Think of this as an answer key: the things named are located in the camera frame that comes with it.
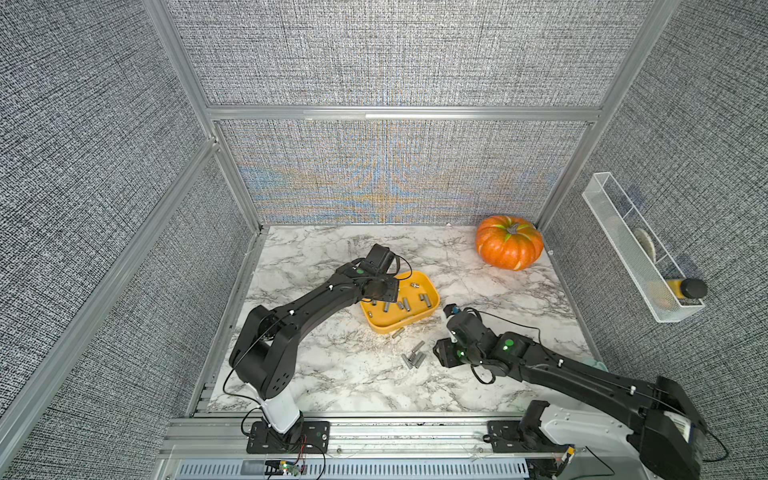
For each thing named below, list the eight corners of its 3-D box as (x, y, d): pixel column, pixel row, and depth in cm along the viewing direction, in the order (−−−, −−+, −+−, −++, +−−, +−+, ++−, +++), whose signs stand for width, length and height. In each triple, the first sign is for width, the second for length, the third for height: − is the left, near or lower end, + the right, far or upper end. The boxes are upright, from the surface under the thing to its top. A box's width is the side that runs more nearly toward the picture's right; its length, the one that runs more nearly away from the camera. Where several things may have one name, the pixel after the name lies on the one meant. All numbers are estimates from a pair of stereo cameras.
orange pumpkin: (481, 276, 106) (490, 254, 97) (471, 237, 118) (478, 215, 109) (536, 276, 106) (551, 254, 97) (521, 237, 118) (532, 215, 109)
